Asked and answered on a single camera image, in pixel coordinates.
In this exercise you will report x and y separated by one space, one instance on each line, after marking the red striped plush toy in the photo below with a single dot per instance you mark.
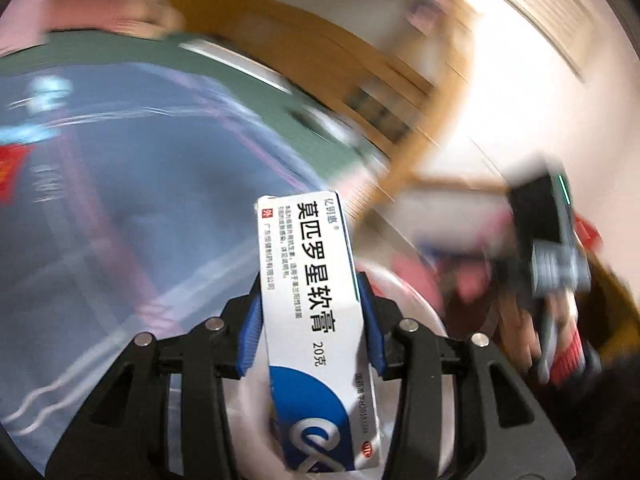
120 12

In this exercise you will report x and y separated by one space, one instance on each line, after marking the red striped cloth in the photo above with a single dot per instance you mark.
567 357

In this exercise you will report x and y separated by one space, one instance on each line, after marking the pink plastic object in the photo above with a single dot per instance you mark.
465 280

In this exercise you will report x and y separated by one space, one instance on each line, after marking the dark cloth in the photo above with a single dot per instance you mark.
610 410

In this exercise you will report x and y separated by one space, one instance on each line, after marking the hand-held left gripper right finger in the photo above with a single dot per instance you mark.
374 332

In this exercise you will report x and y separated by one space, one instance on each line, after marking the blue striped bed sheet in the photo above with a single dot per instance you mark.
150 185

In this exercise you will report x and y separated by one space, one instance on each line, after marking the curved wooden ladder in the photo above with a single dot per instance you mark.
450 60

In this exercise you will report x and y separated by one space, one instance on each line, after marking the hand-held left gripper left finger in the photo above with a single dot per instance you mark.
250 332

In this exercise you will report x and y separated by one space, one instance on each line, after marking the wooden bunk bed frame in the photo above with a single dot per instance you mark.
300 25

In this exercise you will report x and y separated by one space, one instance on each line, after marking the white and blue medicine box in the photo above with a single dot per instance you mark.
310 280

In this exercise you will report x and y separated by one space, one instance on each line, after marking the red cigarette box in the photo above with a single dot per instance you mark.
12 170

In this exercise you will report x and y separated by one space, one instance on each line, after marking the light blue crumpled bag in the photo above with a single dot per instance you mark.
47 92

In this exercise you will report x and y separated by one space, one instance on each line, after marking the pink pillow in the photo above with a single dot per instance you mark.
35 5

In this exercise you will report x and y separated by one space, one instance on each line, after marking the person's right hand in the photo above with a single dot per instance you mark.
522 335

